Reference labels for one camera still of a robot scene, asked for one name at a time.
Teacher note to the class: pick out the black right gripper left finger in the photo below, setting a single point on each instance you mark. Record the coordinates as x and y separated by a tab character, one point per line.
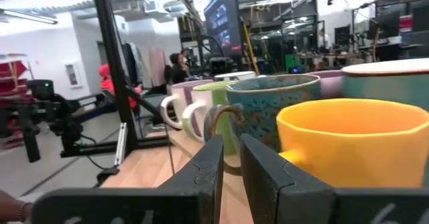
201	183

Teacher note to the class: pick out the yellow pole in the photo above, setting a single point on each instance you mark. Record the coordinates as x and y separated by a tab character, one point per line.
249	46

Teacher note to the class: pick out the teal mug white interior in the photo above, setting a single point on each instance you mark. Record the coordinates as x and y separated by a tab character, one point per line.
385	86

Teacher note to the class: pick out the white blue floral mug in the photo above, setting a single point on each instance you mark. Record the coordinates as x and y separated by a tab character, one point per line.
234	75

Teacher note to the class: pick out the blue brown glazed mug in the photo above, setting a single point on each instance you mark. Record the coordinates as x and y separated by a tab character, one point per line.
264	110

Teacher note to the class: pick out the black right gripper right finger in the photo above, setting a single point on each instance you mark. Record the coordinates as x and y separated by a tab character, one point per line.
268	183

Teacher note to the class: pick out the hanging grey garment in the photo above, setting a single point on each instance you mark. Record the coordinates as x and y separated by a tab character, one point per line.
139	63

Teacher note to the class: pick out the person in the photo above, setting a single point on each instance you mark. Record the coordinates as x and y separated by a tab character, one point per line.
107	80
179	71

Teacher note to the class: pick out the black rig frame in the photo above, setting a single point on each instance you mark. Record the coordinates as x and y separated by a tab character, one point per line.
110	49

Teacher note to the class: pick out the rack with red bins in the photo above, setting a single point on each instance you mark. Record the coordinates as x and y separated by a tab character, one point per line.
10	83

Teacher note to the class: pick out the pink ribbed mug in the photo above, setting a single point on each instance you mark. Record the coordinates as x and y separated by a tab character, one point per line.
330	86

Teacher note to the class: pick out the yellow faceted mug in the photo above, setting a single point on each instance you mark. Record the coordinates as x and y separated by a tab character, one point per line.
352	150

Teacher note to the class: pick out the hanging pink garment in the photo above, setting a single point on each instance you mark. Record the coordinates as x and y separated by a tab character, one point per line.
157	66

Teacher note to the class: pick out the black box device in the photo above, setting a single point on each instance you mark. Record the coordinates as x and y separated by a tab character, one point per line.
221	65

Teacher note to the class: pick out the silver metal bracket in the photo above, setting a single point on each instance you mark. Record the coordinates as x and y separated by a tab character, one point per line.
120	143

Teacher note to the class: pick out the large monitor screen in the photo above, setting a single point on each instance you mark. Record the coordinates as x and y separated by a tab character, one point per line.
223	23

